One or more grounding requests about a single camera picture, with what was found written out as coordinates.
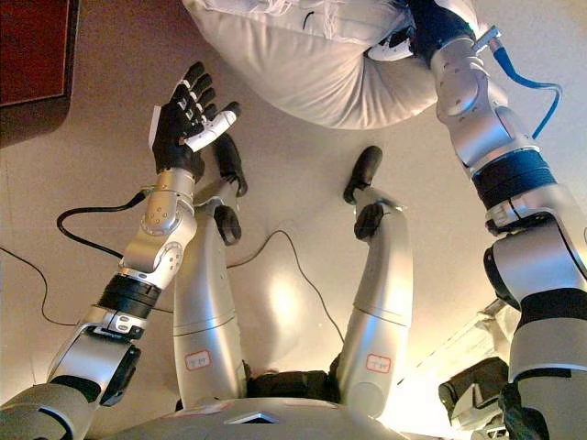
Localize white fringed throw pillow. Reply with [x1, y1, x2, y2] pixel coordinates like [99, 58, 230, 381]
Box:
[182, 0, 487, 131]

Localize silver left robot leg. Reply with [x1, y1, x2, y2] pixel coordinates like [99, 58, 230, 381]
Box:
[172, 135, 251, 412]

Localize black device with white panel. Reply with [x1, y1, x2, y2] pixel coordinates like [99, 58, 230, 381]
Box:
[437, 357, 513, 432]

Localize brown wooden wardrobe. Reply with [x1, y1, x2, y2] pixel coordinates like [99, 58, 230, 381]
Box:
[0, 0, 82, 149]

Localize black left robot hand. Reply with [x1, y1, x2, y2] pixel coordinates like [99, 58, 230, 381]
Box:
[150, 61, 242, 182]

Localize thin arm data cable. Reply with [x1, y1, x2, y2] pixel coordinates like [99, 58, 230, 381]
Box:
[493, 43, 564, 138]

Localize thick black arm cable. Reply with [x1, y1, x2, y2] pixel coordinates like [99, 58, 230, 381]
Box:
[56, 190, 148, 260]

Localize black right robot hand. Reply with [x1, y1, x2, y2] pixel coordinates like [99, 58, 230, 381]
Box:
[366, 0, 478, 65]

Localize silver robot leg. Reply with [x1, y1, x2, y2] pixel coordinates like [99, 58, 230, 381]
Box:
[172, 135, 251, 412]
[334, 145, 414, 418]

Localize silver right robot leg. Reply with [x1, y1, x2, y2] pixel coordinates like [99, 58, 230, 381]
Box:
[334, 145, 414, 418]

